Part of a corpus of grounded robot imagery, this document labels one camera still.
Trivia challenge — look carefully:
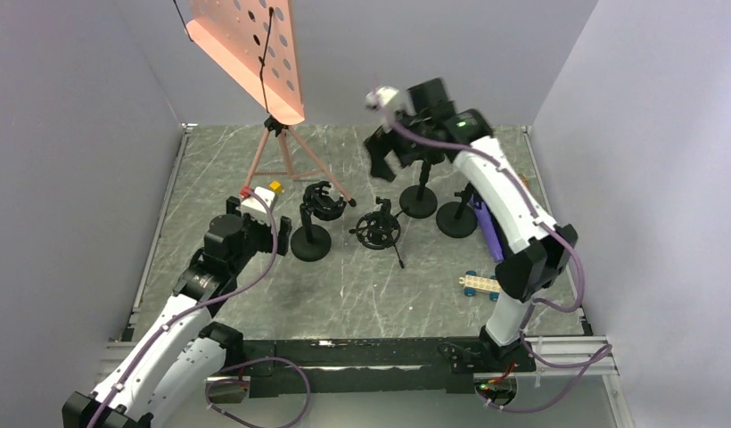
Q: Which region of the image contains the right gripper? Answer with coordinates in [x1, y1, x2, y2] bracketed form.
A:
[365, 103, 433, 181]

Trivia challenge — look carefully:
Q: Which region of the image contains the black shock-mount stand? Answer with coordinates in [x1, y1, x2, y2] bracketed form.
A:
[290, 181, 348, 262]

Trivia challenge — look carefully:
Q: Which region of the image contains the black round-base stand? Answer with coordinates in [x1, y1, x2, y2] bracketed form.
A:
[436, 183, 478, 239]
[399, 160, 438, 219]

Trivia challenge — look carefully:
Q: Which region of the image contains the black tripod mic stand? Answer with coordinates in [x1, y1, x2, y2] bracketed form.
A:
[349, 196, 406, 268]

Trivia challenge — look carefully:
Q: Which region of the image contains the purple microphone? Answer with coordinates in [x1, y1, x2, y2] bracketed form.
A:
[471, 195, 504, 263]

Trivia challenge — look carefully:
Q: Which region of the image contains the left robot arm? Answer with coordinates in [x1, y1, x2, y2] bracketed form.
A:
[62, 187, 292, 427]

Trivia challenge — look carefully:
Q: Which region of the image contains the pink music stand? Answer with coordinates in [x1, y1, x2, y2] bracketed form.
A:
[179, 0, 357, 207]

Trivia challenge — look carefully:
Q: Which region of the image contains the yellow cube far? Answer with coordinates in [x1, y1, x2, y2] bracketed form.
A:
[268, 181, 284, 194]

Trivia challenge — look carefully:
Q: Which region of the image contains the toy brick car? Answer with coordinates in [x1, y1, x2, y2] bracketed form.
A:
[458, 270, 502, 301]

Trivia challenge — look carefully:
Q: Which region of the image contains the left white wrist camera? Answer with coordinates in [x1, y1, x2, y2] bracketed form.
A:
[240, 186, 278, 225]

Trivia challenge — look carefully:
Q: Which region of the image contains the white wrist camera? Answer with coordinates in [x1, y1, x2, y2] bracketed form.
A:
[365, 86, 409, 113]
[240, 186, 278, 225]

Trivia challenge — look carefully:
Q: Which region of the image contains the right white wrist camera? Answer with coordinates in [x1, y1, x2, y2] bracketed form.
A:
[365, 86, 409, 113]

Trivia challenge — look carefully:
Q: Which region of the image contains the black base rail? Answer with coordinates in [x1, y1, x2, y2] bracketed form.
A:
[210, 336, 536, 398]

